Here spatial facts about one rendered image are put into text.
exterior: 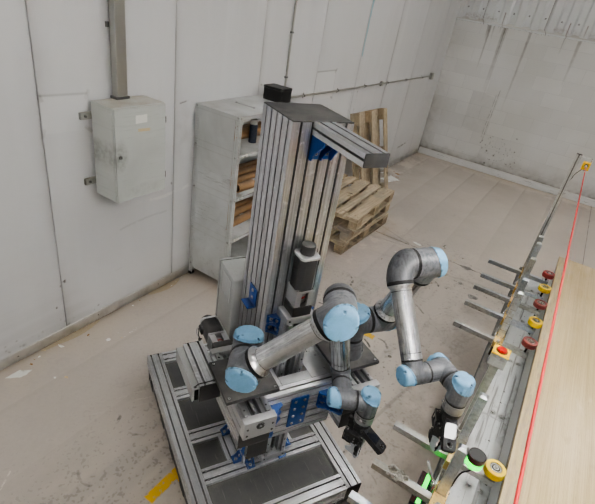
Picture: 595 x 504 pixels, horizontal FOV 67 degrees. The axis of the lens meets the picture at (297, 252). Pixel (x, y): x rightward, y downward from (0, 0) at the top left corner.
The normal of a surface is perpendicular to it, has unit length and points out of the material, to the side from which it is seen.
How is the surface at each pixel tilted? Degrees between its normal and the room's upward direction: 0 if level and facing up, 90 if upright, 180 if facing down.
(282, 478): 0
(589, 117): 90
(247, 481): 0
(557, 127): 90
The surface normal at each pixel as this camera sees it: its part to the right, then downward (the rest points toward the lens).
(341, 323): 0.07, 0.43
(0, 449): 0.15, -0.86
